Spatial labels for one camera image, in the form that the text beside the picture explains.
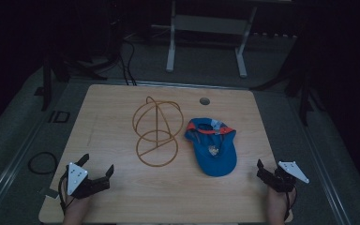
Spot black rectangular floor bracket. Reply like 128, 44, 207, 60
47, 110, 71, 124

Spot black tripod stand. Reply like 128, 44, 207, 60
33, 43, 109, 113
248, 40, 327, 128

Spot person's right hand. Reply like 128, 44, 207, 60
265, 185, 297, 225

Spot black cable loop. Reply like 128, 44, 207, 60
27, 151, 59, 175

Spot blue cap with red trim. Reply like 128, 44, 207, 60
184, 117, 238, 178

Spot white metal desk frame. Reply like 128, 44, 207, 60
150, 0, 260, 80

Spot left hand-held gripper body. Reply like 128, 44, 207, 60
66, 161, 112, 200

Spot gold wire hat stand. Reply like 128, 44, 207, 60
131, 96, 183, 168

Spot black hanging cables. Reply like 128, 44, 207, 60
117, 34, 139, 87

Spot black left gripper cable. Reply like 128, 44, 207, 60
57, 170, 77, 217

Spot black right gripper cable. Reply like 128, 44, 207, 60
282, 184, 298, 221

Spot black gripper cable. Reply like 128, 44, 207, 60
57, 170, 77, 217
282, 184, 298, 221

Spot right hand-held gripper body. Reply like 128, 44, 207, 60
263, 160, 310, 193

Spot person's left hand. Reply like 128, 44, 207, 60
62, 187, 92, 225

